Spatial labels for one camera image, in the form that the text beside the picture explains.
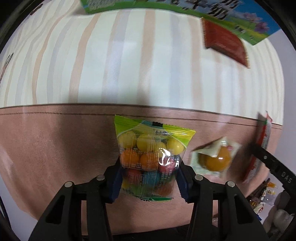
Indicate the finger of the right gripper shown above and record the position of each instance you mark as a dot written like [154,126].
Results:
[283,174]

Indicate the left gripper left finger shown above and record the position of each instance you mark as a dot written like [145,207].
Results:
[62,218]

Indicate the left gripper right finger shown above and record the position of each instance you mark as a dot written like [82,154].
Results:
[220,211]

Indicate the packaged braised egg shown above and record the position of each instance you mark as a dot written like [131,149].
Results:
[215,158]

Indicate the red white long packet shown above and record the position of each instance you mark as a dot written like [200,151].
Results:
[263,133]

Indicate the colourful gumball candy bag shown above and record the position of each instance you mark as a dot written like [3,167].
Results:
[150,155]

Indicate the dark red packet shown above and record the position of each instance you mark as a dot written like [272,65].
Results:
[224,42]

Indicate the pink striped cat blanket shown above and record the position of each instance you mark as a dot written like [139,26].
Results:
[65,75]

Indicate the cardboard milk box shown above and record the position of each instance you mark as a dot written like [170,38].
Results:
[247,19]

